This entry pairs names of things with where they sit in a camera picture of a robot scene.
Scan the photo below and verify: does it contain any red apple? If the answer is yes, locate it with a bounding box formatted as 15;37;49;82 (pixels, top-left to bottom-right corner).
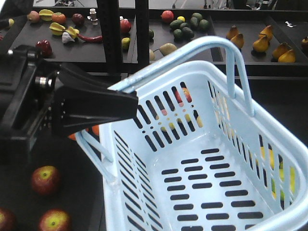
38;209;72;231
31;166;61;196

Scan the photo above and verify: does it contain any white garlic bulb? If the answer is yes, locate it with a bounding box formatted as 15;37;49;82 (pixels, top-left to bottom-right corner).
62;32;75;44

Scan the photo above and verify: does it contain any orange persimmon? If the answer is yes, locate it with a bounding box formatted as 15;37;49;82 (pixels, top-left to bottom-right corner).
51;12;66;25

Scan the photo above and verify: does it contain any red bell pepper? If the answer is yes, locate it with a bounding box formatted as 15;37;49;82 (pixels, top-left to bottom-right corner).
36;39;52;58

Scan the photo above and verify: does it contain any green lime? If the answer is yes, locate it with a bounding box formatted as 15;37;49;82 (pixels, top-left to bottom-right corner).
121;37;131;51

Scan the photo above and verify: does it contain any yellow starfruit back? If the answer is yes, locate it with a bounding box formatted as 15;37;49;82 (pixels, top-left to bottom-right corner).
39;9;54;21

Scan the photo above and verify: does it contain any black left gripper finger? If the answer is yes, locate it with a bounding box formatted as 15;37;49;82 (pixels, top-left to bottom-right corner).
57;63;125;94

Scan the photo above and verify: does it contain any pink peach back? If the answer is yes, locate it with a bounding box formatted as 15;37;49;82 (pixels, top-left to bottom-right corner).
27;11;40;23

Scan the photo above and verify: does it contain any red apple right side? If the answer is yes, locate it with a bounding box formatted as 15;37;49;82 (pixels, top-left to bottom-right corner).
31;166;61;196

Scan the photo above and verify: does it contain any black wooden produce stand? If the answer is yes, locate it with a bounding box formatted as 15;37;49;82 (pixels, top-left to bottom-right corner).
0;14;308;231

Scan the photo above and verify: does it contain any yellow starfruit small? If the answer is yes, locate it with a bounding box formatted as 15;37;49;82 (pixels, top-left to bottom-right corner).
65;26;79;39

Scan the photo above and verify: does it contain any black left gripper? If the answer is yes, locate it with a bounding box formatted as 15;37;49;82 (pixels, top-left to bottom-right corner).
0;45;138;165

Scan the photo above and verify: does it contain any dark red plum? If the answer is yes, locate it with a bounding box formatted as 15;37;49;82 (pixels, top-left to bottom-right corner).
71;13;85;26

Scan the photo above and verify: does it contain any red apple upper tray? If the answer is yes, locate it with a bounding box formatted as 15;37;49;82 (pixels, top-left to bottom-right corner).
120;19;131;34

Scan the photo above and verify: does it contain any red apple bottom right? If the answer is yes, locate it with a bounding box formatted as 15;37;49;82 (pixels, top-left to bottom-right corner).
38;209;72;231

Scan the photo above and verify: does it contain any light blue plastic basket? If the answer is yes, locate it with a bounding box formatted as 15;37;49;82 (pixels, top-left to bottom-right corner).
76;36;308;231

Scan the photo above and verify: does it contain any red pomegranate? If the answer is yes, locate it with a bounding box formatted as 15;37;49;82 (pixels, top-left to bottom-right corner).
161;10;174;24

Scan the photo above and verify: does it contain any yellow starfruit large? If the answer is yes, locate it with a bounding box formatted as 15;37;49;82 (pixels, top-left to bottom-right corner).
49;22;65;36

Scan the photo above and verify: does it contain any red chili pepper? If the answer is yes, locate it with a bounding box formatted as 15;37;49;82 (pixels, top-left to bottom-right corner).
77;34;103;43

